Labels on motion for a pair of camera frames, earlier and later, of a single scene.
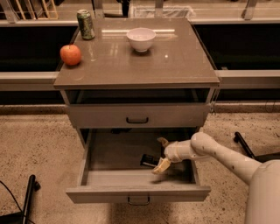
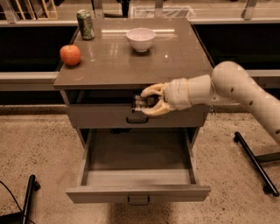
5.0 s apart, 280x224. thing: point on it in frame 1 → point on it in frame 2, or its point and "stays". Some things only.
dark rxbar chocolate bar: (149, 160) → (143, 101)
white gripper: (172, 151) → (178, 94)
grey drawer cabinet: (128, 82) stays
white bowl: (141, 38) stays
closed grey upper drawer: (139, 115) stays
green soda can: (86, 24) stays
